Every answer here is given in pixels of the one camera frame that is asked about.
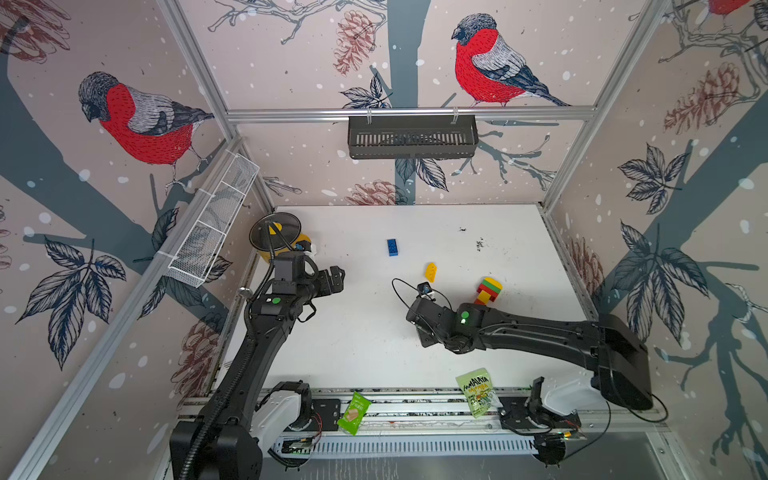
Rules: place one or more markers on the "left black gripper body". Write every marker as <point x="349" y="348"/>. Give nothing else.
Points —
<point x="314" y="286"/>

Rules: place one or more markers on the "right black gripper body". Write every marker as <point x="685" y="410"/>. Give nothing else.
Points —
<point x="432" y="338"/>

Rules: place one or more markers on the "yellow square lego brick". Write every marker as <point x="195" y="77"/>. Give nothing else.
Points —
<point x="482" y="298"/>

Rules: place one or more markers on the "green long lego brick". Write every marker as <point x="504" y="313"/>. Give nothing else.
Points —
<point x="489" y="289"/>

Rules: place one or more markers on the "yellow curved lego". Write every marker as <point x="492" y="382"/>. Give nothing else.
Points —
<point x="431" y="272"/>
<point x="494" y="283"/>

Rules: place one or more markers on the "blue lego brick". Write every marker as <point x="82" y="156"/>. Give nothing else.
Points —
<point x="392" y="247"/>

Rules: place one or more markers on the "red long lego brick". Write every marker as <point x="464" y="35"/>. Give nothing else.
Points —
<point x="493" y="293"/>

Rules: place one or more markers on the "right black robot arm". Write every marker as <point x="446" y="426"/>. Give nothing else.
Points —
<point x="613" y="363"/>

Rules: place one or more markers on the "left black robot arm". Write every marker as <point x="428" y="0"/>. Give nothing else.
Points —
<point x="236" y="428"/>

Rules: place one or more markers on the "yellow pot with black lid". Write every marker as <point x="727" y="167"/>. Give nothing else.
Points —
<point x="276" y="233"/>

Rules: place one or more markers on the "large green snack bag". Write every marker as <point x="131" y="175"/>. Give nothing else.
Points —
<point x="479" y="392"/>

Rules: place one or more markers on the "small green snack packet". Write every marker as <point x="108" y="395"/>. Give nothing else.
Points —
<point x="354" y="414"/>

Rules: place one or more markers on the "white wire mesh basket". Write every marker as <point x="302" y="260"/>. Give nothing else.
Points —
<point x="193" y="262"/>

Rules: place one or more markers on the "black hanging wire basket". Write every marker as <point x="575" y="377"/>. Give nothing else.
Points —
<point x="437" y="137"/>

